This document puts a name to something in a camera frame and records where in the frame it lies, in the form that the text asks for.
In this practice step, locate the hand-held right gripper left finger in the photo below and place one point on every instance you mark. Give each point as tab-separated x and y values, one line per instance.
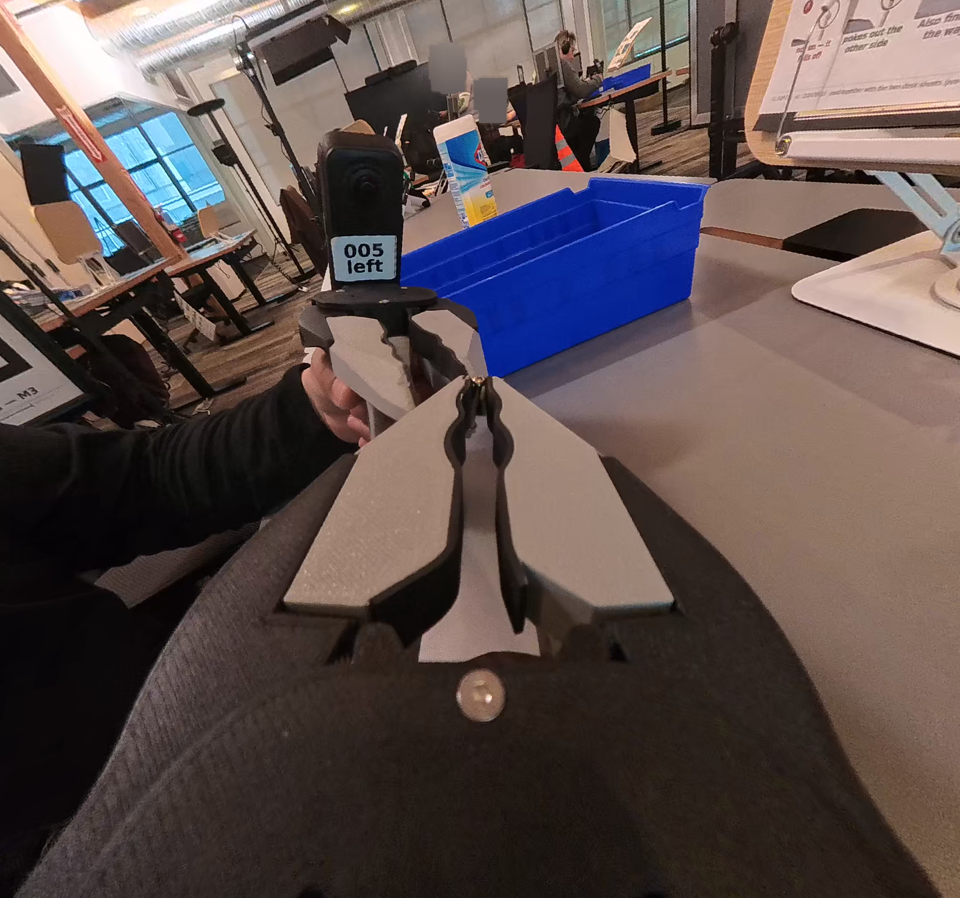
382	531

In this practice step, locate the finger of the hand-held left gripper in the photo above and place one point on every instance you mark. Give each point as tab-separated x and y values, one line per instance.
367	358
450	347

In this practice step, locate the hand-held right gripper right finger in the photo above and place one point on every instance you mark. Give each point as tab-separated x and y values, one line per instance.
577	531

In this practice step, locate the small metal bolt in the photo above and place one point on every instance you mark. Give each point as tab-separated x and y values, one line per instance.
477	392

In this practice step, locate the blue plastic bin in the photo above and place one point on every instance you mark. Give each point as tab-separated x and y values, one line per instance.
585	291
626	79

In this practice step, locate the person's left forearm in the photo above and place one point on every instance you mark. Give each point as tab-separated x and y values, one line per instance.
150	478

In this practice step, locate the person's left hand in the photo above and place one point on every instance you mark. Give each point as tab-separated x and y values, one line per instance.
334	403

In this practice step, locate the black monitor screen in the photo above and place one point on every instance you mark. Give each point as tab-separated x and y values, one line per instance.
375	100

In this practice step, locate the disinfecting wipes canister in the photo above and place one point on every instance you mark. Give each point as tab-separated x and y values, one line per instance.
469	178

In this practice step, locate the black studio light panel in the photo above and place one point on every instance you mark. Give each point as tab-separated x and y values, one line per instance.
296	51

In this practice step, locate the wooden top desk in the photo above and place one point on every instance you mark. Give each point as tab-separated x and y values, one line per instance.
187	257

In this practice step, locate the orange traffic cone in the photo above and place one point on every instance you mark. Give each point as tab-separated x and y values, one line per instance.
568	156

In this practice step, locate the large paned window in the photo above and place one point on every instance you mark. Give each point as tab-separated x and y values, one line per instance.
150	163

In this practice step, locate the black square panel light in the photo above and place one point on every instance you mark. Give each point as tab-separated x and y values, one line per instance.
45	175

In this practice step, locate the framed black white marker sign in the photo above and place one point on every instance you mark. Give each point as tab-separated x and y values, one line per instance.
30	388

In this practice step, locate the person's black clothed body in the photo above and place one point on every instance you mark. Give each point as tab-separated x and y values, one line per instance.
45	688

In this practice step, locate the white document stand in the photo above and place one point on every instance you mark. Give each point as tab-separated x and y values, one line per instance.
862	291

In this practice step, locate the grey partition panel on stand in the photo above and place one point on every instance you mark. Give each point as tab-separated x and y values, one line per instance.
712	13

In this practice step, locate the black flat pad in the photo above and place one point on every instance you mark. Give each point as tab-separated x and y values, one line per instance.
855	235

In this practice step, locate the wooden backing board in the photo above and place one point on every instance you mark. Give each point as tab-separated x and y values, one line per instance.
769	51

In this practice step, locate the printed instruction sheet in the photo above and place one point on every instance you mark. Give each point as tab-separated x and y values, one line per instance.
900	66

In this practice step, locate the wooden support post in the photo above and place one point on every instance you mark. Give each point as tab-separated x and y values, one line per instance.
90	133

